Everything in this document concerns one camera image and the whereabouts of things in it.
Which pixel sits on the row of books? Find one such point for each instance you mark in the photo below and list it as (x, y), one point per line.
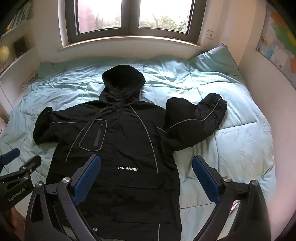
(19, 15)

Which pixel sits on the yellow globe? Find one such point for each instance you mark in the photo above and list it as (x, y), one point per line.
(3, 56)

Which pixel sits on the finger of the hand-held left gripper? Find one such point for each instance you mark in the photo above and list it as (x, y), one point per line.
(29, 165)
(9, 155)

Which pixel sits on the light blue quilted blanket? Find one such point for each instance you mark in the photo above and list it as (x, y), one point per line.
(235, 143)

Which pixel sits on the black hooded jacket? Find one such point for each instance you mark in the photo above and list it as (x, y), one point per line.
(124, 143)

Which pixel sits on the white wall switch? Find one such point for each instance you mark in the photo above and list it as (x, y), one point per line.
(210, 34)

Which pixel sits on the colourful wall map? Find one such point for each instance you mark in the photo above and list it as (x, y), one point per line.
(281, 41)

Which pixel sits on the white bookshelf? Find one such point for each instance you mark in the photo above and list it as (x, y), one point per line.
(25, 60)

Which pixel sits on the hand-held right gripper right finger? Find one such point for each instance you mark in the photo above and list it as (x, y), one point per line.
(205, 179)

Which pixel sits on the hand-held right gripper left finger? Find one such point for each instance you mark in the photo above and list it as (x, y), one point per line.
(89, 177)

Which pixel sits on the dark box on shelf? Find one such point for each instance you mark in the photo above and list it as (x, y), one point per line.
(20, 46)

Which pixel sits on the light blue pillow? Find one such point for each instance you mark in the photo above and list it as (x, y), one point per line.
(215, 61)

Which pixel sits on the dark framed window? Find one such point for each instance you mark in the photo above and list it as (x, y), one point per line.
(129, 16)

